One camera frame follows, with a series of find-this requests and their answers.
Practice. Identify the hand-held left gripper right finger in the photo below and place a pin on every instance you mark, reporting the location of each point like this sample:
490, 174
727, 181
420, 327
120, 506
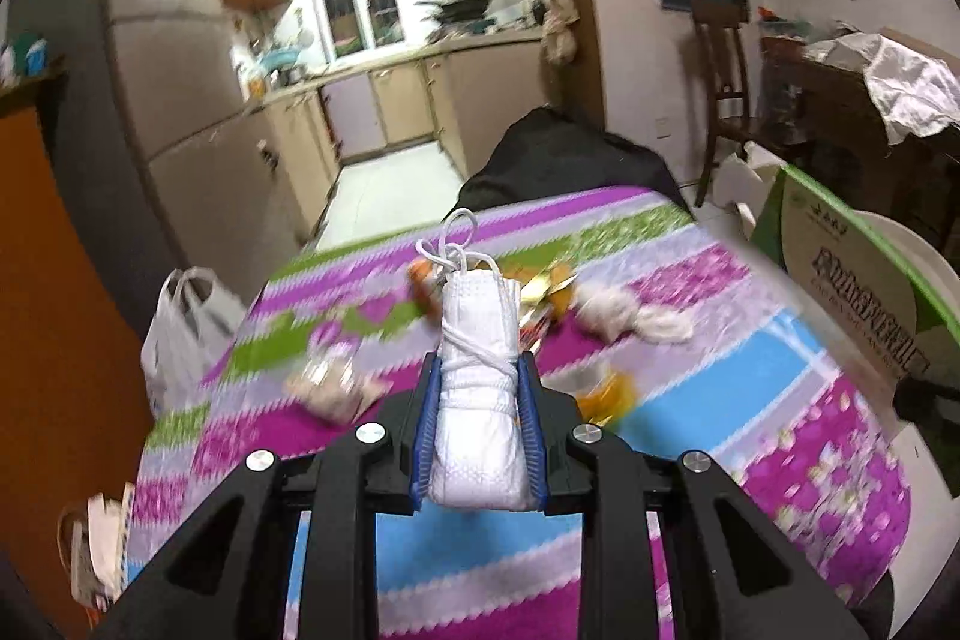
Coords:
534, 441

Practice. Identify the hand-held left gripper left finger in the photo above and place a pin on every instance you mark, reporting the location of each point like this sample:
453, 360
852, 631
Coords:
422, 441

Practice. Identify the white face mask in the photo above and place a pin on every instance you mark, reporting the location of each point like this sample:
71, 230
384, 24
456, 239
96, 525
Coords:
474, 437

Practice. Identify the orange snack wrapper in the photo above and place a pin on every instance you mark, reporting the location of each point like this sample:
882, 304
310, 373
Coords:
609, 396

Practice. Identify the white tissue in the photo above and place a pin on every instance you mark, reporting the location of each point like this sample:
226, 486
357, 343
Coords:
630, 314

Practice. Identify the clear plastic wrapper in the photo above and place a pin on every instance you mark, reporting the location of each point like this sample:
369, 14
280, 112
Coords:
334, 381

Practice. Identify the gold foil wrapper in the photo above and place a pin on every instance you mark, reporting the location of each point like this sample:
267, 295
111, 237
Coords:
541, 299

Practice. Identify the striped colourful tablecloth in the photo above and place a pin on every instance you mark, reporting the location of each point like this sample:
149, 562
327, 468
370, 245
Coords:
697, 385

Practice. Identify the white plastic bag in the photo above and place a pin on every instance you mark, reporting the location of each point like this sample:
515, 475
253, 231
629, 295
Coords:
180, 347

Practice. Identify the black cloth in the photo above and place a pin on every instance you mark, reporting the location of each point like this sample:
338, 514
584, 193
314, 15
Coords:
570, 160

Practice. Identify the white cardboard piece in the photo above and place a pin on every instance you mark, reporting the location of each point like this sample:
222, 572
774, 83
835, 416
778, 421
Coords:
739, 183

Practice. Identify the beige kitchen base cabinets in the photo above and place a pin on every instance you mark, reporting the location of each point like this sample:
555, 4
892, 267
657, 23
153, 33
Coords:
397, 100

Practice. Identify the green cardboard box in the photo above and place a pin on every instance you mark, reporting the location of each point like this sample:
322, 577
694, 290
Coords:
847, 280

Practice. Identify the orange wooden cabinet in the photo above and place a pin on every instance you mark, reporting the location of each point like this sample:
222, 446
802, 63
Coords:
60, 310

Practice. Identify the teal basin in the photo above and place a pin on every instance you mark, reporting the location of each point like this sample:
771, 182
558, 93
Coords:
279, 59

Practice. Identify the beige refrigerator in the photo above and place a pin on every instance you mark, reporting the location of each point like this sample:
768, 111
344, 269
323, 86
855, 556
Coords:
195, 85

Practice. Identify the wooden chair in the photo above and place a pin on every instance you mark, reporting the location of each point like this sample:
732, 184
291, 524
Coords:
724, 63

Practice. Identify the dark wooden cabinet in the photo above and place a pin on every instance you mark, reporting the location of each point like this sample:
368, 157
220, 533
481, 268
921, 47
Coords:
817, 115

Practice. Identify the white cloth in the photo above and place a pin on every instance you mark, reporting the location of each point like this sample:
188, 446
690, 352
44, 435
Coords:
904, 81

